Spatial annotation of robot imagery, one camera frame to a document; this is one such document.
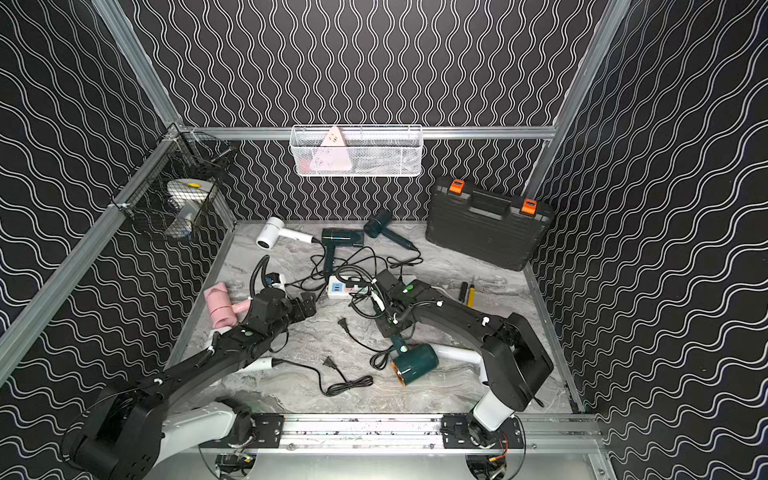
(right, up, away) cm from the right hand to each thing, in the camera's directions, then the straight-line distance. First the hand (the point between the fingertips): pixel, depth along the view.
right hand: (389, 323), depth 86 cm
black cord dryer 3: (-15, -17, -4) cm, 23 cm away
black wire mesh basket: (-63, +35, -10) cm, 73 cm away
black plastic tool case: (+34, +28, +7) cm, 44 cm away
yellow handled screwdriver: (+28, +6, +14) cm, 31 cm away
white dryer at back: (-44, +29, +27) cm, 59 cm away
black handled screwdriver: (+25, +7, +15) cm, 30 cm away
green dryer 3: (+7, -10, -1) cm, 12 cm away
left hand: (-25, +8, +1) cm, 26 cm away
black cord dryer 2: (-25, +16, +21) cm, 36 cm away
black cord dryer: (+2, +17, +20) cm, 26 cm away
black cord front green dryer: (-3, -10, 0) cm, 11 cm away
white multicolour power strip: (-17, +9, +12) cm, 22 cm away
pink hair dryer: (-50, +2, +3) cm, 50 cm away
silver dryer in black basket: (-55, +36, -4) cm, 66 cm away
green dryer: (-21, +26, +24) cm, 41 cm away
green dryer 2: (-5, +31, +27) cm, 42 cm away
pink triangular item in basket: (-17, +48, +4) cm, 51 cm away
